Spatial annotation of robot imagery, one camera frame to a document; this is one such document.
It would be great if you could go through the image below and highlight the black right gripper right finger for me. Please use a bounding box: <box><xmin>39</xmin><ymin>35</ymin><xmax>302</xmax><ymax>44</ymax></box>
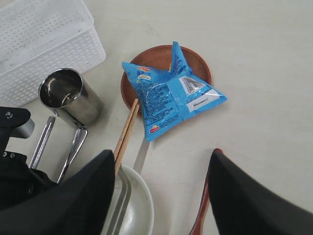
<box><xmin>208</xmin><ymin>149</ymin><xmax>313</xmax><ymax>235</ymax></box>

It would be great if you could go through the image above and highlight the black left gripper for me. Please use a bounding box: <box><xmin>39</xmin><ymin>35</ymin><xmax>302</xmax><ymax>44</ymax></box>
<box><xmin>0</xmin><ymin>151</ymin><xmax>57</xmax><ymax>210</ymax></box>

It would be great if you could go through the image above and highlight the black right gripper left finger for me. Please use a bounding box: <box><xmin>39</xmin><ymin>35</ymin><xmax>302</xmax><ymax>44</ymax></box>
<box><xmin>0</xmin><ymin>150</ymin><xmax>115</xmax><ymax>235</ymax></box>

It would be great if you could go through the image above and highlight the white ceramic bowl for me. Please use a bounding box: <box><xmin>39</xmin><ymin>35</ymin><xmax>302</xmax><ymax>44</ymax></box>
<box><xmin>101</xmin><ymin>166</ymin><xmax>155</xmax><ymax>235</ymax></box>

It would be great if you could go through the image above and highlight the wooden handled metal scoop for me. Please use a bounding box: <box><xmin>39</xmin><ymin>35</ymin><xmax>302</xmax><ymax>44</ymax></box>
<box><xmin>188</xmin><ymin>148</ymin><xmax>223</xmax><ymax>235</ymax></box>

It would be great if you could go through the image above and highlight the wooden chopstick back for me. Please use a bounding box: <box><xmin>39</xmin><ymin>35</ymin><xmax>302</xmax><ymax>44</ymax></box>
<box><xmin>114</xmin><ymin>104</ymin><xmax>140</xmax><ymax>174</ymax></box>

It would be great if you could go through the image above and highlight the wooden chopstick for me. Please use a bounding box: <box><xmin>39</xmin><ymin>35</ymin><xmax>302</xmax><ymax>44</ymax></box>
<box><xmin>114</xmin><ymin>104</ymin><xmax>140</xmax><ymax>174</ymax></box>
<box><xmin>114</xmin><ymin>98</ymin><xmax>139</xmax><ymax>161</ymax></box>

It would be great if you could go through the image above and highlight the silver table knife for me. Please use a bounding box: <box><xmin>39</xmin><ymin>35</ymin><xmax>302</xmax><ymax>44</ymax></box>
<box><xmin>29</xmin><ymin>116</ymin><xmax>56</xmax><ymax>169</ymax></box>

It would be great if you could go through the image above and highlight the silver fork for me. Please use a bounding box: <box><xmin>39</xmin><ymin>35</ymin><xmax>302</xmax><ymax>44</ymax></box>
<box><xmin>57</xmin><ymin>126</ymin><xmax>88</xmax><ymax>184</ymax></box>

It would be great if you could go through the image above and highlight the stainless steel cup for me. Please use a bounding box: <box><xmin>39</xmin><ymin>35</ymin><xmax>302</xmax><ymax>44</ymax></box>
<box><xmin>38</xmin><ymin>68</ymin><xmax>103</xmax><ymax>127</ymax></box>

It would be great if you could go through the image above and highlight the blue snack bag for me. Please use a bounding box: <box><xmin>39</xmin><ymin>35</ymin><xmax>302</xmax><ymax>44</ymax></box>
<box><xmin>122</xmin><ymin>41</ymin><xmax>227</xmax><ymax>142</ymax></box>

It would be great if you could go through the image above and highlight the brown round plate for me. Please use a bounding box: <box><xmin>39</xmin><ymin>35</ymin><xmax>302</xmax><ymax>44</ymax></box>
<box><xmin>120</xmin><ymin>45</ymin><xmax>212</xmax><ymax>109</ymax></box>

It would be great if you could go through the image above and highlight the white perforated plastic basket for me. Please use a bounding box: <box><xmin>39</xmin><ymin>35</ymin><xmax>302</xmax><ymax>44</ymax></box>
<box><xmin>0</xmin><ymin>0</ymin><xmax>106</xmax><ymax>107</ymax></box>

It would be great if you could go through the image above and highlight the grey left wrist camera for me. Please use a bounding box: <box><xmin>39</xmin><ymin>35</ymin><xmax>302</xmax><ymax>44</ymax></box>
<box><xmin>0</xmin><ymin>106</ymin><xmax>35</xmax><ymax>139</ymax></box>

